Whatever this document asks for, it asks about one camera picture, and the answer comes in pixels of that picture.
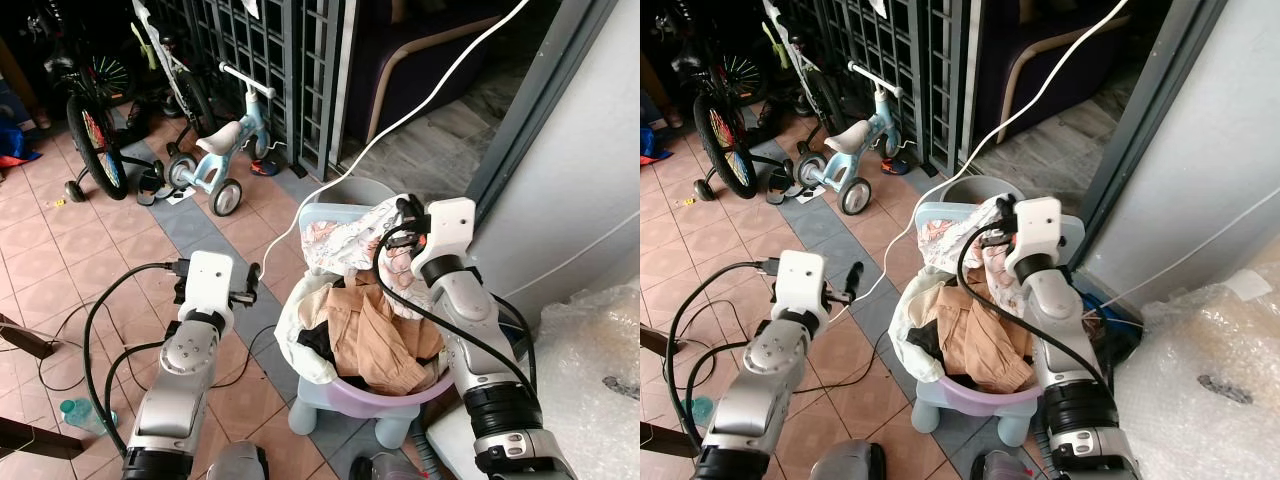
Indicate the white floral cloth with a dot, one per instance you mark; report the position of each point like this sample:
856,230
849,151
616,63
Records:
940,240
335,245

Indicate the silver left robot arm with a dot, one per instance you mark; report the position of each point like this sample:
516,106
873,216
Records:
185,360
770,370

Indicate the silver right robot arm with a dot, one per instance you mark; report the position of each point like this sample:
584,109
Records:
470,320
1060,310

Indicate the grey plastic bucket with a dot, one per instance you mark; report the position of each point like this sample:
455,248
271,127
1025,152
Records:
975,188
365,190

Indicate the light blue plastic stool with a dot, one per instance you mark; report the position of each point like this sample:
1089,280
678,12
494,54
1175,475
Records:
935,215
318,218

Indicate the plain white garment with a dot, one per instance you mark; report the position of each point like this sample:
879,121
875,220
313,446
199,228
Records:
292,340
905,340

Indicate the black garment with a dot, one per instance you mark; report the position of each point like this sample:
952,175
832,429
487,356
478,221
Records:
925,342
318,340

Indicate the red and blue sandals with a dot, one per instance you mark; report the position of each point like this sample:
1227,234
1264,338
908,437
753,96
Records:
895,166
265,168

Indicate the light blue balance bike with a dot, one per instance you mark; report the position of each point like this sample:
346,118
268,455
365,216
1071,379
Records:
215,165
845,165

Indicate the tan garment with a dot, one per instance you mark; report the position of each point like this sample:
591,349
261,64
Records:
375,340
985,345

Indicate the grey robot left leg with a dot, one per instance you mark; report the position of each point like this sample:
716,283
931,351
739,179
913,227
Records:
848,462
238,462

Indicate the grey robot leg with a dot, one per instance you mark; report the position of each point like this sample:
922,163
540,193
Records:
1000,466
385,468
238,462
848,462

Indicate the lavender plastic basin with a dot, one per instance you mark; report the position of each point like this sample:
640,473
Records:
380,395
985,402

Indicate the dark purple armchair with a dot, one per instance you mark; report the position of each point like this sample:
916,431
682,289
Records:
400,50
1040,50

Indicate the dark wooden furniture leg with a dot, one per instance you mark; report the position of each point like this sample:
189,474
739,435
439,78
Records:
25,338
665,435
658,341
35,437

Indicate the black children's bicycle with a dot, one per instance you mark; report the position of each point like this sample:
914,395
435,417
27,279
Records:
705,150
78,140

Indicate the dark metal grille gate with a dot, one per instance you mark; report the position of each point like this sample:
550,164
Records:
255,50
900,50

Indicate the blue bag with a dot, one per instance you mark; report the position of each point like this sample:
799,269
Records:
652,148
12,145

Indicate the grey robot right leg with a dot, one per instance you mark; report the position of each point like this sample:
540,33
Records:
1000,466
385,468

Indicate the bubble wrap covering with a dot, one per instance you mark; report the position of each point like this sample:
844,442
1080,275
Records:
1200,400
590,420

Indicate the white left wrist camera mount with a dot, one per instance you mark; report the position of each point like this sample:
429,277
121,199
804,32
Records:
800,280
207,280

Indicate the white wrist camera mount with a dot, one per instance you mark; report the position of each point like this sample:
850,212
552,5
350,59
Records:
800,280
1038,225
452,228
207,280

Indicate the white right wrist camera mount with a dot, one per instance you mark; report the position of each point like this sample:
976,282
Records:
452,228
1038,225

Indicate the grey door frame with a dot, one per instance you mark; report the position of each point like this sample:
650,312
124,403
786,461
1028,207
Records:
1135,130
530,110

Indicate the white frame bicycle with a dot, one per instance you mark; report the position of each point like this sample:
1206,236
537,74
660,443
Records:
785,35
160,40

